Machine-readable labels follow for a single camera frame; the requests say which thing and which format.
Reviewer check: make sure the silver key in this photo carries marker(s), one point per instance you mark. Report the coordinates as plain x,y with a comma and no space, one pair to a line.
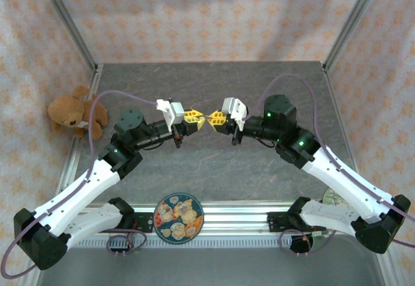
205,116

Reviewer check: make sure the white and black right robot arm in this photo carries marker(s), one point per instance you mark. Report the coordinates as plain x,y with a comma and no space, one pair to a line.
350,182

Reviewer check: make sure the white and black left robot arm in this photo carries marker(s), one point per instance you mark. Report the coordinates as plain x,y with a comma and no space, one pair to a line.
74,195

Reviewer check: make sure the brown teddy bear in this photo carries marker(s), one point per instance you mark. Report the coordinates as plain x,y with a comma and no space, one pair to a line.
69,111

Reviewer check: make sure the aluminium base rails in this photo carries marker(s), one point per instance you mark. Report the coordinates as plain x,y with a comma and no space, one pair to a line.
233,216

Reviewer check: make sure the round cartoon print coaster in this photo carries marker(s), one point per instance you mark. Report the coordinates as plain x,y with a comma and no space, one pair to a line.
178,218

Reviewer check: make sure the round green floral coaster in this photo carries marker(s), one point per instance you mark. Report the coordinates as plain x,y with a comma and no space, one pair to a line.
334,196

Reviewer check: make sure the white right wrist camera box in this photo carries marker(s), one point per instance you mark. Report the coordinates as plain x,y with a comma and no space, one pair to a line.
234,109

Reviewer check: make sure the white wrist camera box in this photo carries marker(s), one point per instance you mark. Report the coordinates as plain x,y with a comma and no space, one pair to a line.
170,111
234,109

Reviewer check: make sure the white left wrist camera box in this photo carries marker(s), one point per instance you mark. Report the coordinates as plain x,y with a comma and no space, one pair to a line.
170,111

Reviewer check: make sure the aluminium side rail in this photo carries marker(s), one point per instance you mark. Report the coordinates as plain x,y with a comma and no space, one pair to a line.
96,76
329,81

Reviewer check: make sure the aluminium frame post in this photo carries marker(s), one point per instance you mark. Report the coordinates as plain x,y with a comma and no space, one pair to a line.
65,20
353,20

